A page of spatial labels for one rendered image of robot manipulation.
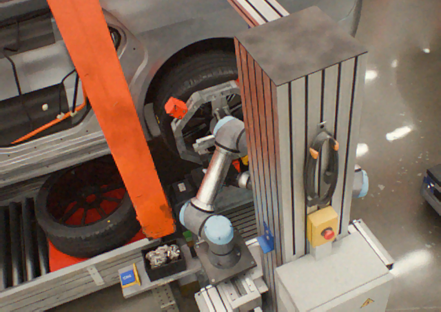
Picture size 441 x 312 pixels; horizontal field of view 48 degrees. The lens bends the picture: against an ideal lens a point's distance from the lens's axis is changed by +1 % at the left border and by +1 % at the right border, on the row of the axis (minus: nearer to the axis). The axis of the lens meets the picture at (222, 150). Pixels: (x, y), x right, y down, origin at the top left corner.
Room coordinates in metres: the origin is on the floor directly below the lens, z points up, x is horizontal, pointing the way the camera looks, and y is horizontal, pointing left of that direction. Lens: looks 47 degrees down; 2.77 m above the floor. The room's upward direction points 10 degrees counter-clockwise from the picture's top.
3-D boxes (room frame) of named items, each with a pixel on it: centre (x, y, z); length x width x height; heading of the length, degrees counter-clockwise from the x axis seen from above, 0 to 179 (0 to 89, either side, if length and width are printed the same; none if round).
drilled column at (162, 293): (1.41, 0.47, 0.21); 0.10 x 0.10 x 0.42; 12
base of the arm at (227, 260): (1.20, 0.07, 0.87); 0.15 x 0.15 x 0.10
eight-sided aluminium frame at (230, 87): (2.01, -0.02, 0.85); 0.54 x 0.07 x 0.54; 102
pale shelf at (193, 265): (1.42, 0.44, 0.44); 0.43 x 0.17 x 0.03; 102
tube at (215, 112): (1.87, 0.05, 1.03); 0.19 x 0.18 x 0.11; 12
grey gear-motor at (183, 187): (1.96, 0.28, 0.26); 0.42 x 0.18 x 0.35; 12
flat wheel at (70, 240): (2.00, 0.85, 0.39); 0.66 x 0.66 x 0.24
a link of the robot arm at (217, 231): (1.21, 0.08, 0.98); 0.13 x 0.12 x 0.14; 41
